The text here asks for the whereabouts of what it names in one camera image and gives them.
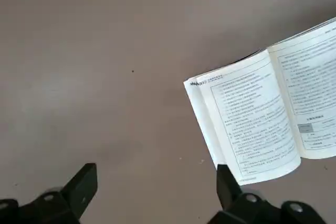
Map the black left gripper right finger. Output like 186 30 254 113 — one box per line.
209 163 327 224

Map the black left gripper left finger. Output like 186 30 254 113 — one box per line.
0 163 98 224

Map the paperback book blue-white cover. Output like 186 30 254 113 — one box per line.
183 16 336 186

